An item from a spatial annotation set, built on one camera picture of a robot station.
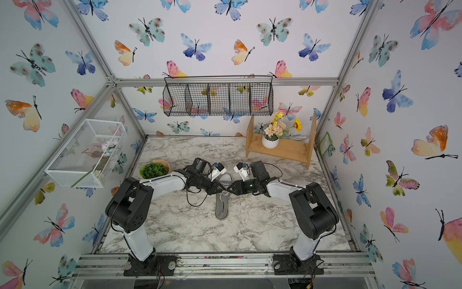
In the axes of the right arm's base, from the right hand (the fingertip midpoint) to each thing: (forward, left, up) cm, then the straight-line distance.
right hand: (231, 187), depth 88 cm
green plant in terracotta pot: (+5, +38, +5) cm, 39 cm away
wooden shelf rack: (+26, -32, -1) cm, 42 cm away
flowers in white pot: (+25, -21, +15) cm, 36 cm away
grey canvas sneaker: (-4, +5, -4) cm, 7 cm away
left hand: (+1, +3, -2) cm, 4 cm away
